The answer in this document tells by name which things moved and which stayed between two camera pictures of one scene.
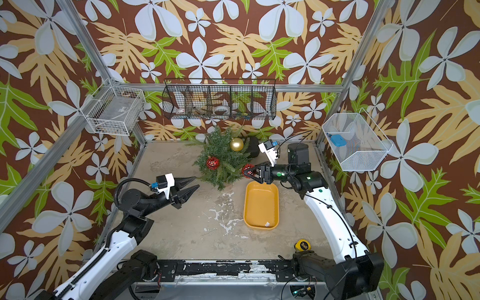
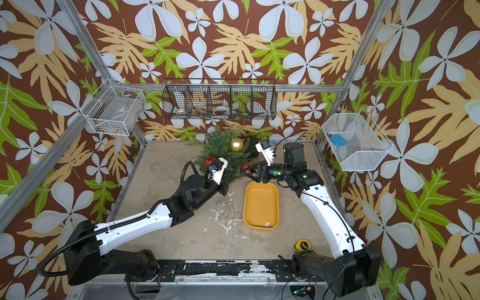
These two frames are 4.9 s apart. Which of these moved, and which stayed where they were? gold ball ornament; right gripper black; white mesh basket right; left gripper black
Moved: left gripper black
Stayed: white mesh basket right; right gripper black; gold ball ornament
